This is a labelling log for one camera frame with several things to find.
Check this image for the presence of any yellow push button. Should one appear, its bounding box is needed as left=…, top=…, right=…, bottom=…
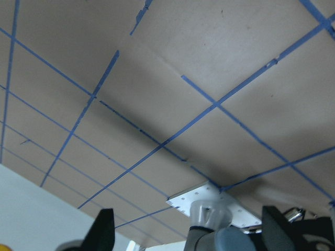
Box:
left=0, top=244, right=12, bottom=251

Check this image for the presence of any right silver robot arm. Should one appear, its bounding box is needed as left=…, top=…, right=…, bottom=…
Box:
left=77, top=200, right=288, bottom=250

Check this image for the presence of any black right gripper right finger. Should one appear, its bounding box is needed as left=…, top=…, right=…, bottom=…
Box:
left=262, top=206, right=309, bottom=251

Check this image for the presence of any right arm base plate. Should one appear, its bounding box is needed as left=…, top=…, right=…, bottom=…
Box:
left=166, top=181, right=262, bottom=231

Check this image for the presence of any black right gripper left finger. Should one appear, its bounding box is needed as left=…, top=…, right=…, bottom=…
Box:
left=81, top=208, right=115, bottom=251

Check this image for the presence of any brown paper table cover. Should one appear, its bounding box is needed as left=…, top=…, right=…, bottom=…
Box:
left=1, top=1, right=334, bottom=247

